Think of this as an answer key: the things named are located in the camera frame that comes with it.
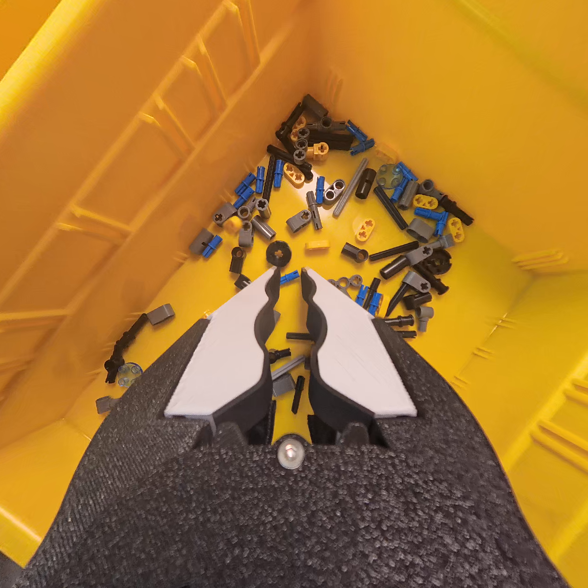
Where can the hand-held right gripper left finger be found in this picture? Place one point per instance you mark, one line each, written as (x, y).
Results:
(220, 367)

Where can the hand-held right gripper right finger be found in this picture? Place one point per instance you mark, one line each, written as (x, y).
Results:
(363, 367)

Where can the pile of mixed lego parts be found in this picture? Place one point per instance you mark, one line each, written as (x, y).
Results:
(279, 252)

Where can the yellow plastic bin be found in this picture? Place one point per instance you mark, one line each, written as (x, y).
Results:
(138, 138)

